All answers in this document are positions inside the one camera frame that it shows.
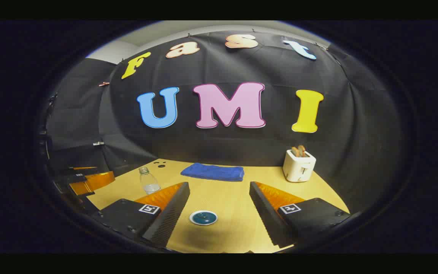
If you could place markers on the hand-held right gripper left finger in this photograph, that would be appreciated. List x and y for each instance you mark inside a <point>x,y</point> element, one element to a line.
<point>173,213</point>

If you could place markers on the white toaster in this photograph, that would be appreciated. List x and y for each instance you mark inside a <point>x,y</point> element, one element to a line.
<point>298,168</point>

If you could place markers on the copper metal clip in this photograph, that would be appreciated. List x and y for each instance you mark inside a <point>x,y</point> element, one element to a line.
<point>103,83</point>

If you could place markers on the clear plastic water bottle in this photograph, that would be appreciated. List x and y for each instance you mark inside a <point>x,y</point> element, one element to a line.
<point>149,183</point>

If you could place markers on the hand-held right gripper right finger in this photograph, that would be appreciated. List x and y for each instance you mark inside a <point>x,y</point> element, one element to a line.
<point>266,213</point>

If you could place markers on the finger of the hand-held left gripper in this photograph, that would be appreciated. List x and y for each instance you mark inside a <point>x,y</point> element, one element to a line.
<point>84,169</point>
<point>95,182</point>

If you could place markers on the folded blue towel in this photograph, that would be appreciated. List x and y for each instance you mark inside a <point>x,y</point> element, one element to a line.
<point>213,172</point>

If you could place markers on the toast slice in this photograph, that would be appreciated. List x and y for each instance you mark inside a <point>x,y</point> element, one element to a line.
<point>295,152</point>
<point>302,150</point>

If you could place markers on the white teacup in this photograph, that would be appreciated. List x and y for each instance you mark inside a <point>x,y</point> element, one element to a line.
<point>193,222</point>

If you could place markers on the black backdrop cloth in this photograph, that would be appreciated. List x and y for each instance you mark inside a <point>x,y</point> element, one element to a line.
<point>249,148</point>

